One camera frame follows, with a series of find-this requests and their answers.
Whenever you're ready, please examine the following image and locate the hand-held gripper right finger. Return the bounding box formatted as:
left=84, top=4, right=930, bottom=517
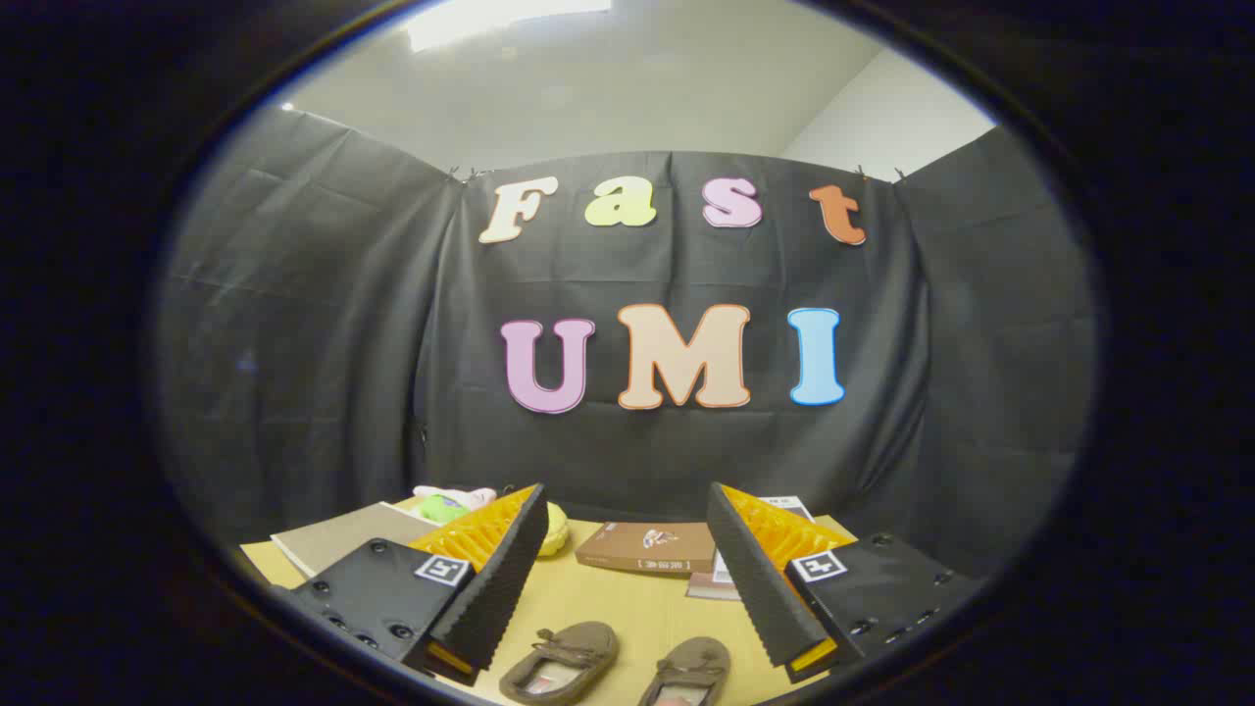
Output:
left=706, top=481, right=983, bottom=684

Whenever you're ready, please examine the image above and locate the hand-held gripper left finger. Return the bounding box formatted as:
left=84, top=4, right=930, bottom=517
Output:
left=289, top=482, right=550, bottom=687

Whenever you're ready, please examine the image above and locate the brown fuzzy slipper shoe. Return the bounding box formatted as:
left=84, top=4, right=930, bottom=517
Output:
left=637, top=636, right=731, bottom=706
left=498, top=621, right=620, bottom=706

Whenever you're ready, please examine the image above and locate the beige fabric storage box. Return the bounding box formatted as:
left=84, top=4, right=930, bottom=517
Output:
left=271, top=502, right=442, bottom=580

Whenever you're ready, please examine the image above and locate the yellow plush bun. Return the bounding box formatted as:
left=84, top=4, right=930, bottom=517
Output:
left=536, top=502, right=571, bottom=559

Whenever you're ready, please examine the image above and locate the pink and green plush toy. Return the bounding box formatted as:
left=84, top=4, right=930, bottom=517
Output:
left=412, top=484, right=498, bottom=524

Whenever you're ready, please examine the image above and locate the brown book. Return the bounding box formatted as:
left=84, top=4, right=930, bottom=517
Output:
left=575, top=521, right=719, bottom=577

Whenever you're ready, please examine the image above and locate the black backdrop cloth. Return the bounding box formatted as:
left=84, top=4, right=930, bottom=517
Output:
left=155, top=106, right=1097, bottom=580

